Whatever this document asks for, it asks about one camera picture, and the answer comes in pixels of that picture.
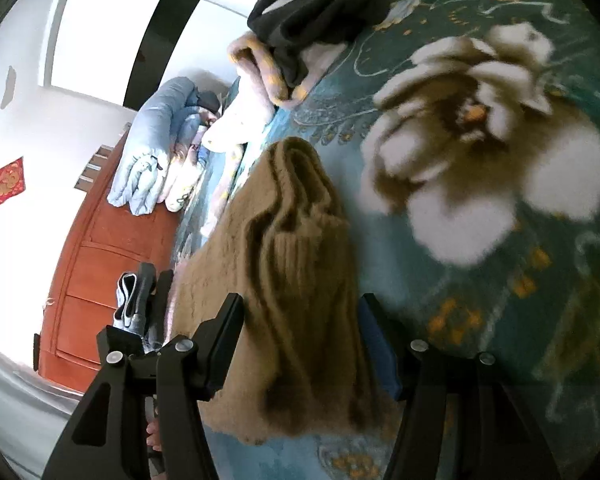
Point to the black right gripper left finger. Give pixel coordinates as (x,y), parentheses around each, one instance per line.
(191,370)

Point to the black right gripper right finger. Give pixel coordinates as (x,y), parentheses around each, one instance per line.
(406,369)

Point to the tan knitted sweater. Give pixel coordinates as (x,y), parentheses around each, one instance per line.
(300,367)

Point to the orange wooden headboard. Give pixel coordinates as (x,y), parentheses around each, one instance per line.
(104,241)

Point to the folded pink bedding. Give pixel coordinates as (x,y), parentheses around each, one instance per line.
(188,161)

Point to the folded light blue quilt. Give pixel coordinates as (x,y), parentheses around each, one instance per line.
(168,119)

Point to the pink fleece garment orange trim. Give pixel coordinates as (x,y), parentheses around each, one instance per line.
(262,90)

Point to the teal floral bed blanket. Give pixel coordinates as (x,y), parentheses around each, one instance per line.
(464,139)

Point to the white wardrobe with black stripe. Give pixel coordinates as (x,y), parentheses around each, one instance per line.
(120,51)

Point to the black and white garment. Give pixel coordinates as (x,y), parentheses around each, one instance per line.
(288,27)

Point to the wall switch panel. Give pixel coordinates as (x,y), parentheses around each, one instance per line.
(93,169)

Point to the red paper wall decoration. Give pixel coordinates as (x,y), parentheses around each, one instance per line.
(12,181)

